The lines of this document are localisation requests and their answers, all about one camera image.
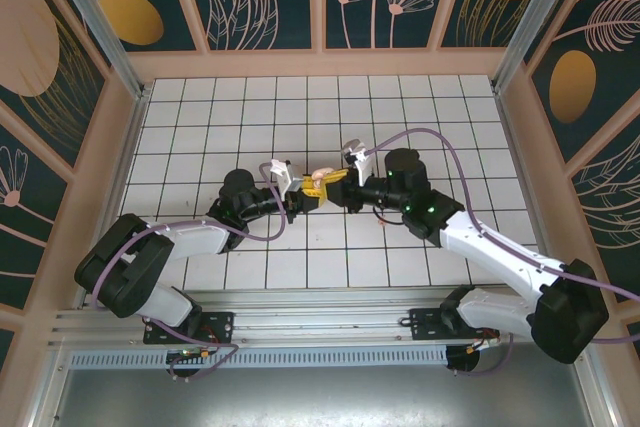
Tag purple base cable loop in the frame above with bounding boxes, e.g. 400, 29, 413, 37
167, 329, 240, 382
449, 329, 516, 378

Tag small pink doll toy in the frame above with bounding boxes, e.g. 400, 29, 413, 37
309, 166, 337, 188

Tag orange power connector wires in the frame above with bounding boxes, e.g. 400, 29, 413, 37
469, 329, 501, 352
197, 327, 224, 363

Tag aluminium mounting rail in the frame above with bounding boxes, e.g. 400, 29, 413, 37
47, 289, 591, 348

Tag aluminium side rail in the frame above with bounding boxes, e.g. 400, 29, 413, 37
492, 86, 561, 293
94, 86, 151, 298

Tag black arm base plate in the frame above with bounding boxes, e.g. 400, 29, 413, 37
409, 307, 501, 343
143, 311, 236, 346

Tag grey metal sheet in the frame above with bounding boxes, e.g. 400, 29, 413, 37
49, 366, 596, 427

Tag aluminium corner post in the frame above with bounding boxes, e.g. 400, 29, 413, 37
490, 0, 586, 94
39, 0, 151, 101

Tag grey slotted cable duct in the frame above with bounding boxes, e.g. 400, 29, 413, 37
67, 344, 449, 368

